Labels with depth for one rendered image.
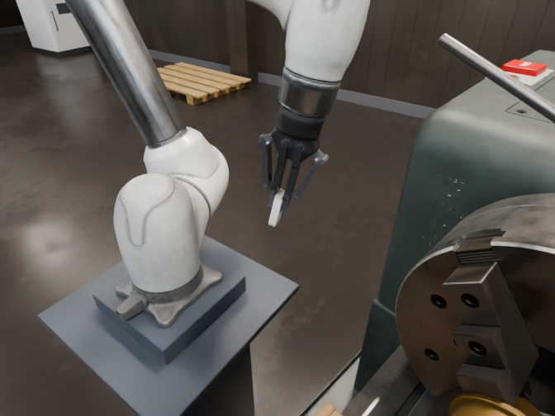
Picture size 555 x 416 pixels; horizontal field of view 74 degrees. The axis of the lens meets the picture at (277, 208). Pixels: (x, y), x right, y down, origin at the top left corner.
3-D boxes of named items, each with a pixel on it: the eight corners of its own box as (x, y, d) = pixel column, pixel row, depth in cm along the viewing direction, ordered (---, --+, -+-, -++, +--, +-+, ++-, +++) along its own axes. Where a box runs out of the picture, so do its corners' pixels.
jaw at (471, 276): (504, 333, 42) (462, 239, 41) (555, 336, 38) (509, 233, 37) (462, 400, 36) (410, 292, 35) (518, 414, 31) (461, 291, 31)
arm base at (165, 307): (97, 301, 82) (90, 284, 79) (174, 248, 97) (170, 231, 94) (149, 343, 74) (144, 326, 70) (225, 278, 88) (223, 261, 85)
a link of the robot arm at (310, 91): (293, 58, 60) (285, 93, 64) (276, 68, 53) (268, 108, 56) (346, 74, 59) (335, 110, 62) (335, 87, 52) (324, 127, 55)
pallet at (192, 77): (253, 87, 467) (253, 78, 460) (202, 108, 408) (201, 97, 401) (181, 70, 533) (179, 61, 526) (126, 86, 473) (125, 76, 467)
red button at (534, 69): (509, 69, 74) (514, 58, 73) (543, 75, 70) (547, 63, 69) (498, 75, 70) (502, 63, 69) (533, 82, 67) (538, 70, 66)
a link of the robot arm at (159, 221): (113, 288, 78) (82, 202, 65) (153, 234, 93) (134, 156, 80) (186, 300, 76) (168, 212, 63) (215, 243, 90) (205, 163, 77)
